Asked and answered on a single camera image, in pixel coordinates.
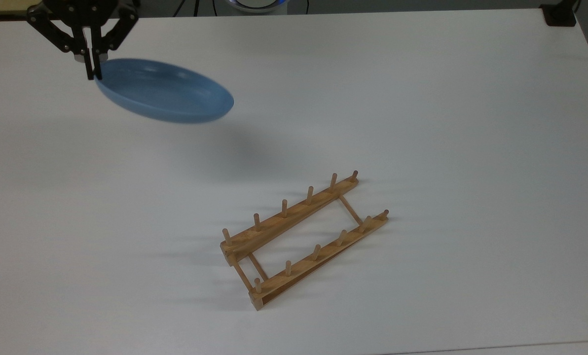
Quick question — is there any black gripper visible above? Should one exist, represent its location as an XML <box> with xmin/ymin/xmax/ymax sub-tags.
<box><xmin>26</xmin><ymin>0</ymin><xmax>139</xmax><ymax>81</ymax></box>

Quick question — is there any blue round plate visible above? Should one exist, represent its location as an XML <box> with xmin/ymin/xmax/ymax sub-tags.
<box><xmin>95</xmin><ymin>58</ymin><xmax>235</xmax><ymax>124</ymax></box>

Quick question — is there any wooden plate rack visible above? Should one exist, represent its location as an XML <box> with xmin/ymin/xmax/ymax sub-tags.
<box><xmin>220</xmin><ymin>170</ymin><xmax>390</xmax><ymax>311</ymax></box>

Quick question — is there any black clamp camera stand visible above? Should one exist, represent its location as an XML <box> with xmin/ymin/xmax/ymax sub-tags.
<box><xmin>540</xmin><ymin>0</ymin><xmax>578</xmax><ymax>28</ymax></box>

